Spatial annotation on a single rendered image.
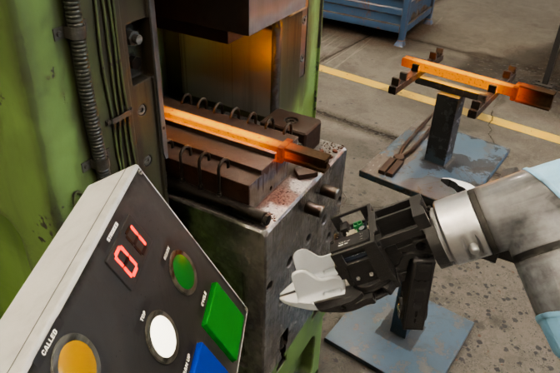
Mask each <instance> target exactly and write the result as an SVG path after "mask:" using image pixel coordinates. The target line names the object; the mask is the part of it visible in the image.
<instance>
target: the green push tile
mask: <svg viewBox="0 0 560 373"><path fill-rule="evenodd" d="M243 321H244V316H243V314H242V313H241V312H240V310H239V309H238V308H237V307H236V306H235V305H234V303H233V302H232V300H231V299H230V298H229V297H228V295H227V294H226V292H225V291H224V290H223V289H222V287H220V285H219V284H218V283H217V282H213V283H212V285H211V289H210V292H209V296H208V299H207V305H206V309H205V312H204V316H203V319H202V328H203V329H204V330H205V331H206V332H207V333H208V334H209V335H210V336H211V338H212V339H213V340H214V341H215V343H216V344H217V345H218V346H219V348H220V349H221V350H222V351H223V353H224V354H225V355H226V356H227V357H228V359H229V360H230V361H231V362H234V361H236V360H237V359H238V350H239V345H240V340H241V334H242V329H243Z"/></svg>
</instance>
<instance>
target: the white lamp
mask: <svg viewBox="0 0 560 373"><path fill-rule="evenodd" d="M151 339H152V343H153V346H154V348H155V350H156V351H157V353H158V354H159V355H160V356H163V357H169V356H171V355H172V354H173V352H174V351H175V347H176V336H175V331H174V329H173V326H172V324H171V323H170V321H169V320H168V319H167V318H166V317H164V316H157V317H155V318H154V319H153V321H152V324H151Z"/></svg>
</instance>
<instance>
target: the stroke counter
mask: <svg viewBox="0 0 560 373"><path fill-rule="evenodd" d="M130 229H132V230H133V231H134V233H135V234H136V235H137V236H136V238H135V240H134V242H133V241H132V240H131V239H130V238H129V237H128V233H129V231H130ZM125 234H126V236H125V237H126V238H127V240H128V241H129V242H130V243H131V244H132V245H133V244H134V248H135V249H136V250H137V252H138V253H139V254H140V255H142V254H143V255H144V253H145V251H146V249H147V247H146V244H147V243H146V242H145V241H144V240H143V239H142V237H141V236H140V235H139V236H138V232H137V231H136V230H135V229H134V228H133V226H132V225H131V226H129V225H128V227H127V230H126V231H125ZM138 238H139V239H140V240H141V241H142V243H143V244H144V245H145V246H144V248H143V249H142V252H141V251H140V250H139V249H138V248H137V246H136V244H137V242H138ZM120 249H121V250H122V251H123V252H124V253H125V254H126V256H127V258H126V260H125V262H124V263H123V264H122V262H121V261H120V260H119V259H118V258H117V256H118V253H119V251H120ZM114 255H115V256H116V257H115V260H116V261H117V262H118V263H119V265H120V266H121V267H123V266H125V267H124V270H125V272H126V273H127V274H128V275H130V277H131V278H132V276H133V277H135V275H136V273H137V270H138V268H137V263H136V262H135V261H134V260H133V259H132V257H131V256H130V257H128V255H129V254H128V253H127V251H126V250H125V249H124V248H123V247H122V246H121V247H120V246H118V247H117V250H116V251H115V253H114ZM129 259H130V260H131V262H132V263H133V264H134V265H135V268H134V271H133V273H131V272H130V271H129V270H128V269H127V268H126V265H127V263H128V261H129Z"/></svg>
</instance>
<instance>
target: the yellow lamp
mask: <svg viewBox="0 0 560 373"><path fill-rule="evenodd" d="M58 371H59V373H97V365H96V360H95V357H94V354H93V352H92V350H91V349H90V348H89V347H88V345H86V344H85V343H84V342H82V341H70V342H68V343H67V344H66V345H65V346H64V347H63V349H62V350H61V353H60V355H59V359H58Z"/></svg>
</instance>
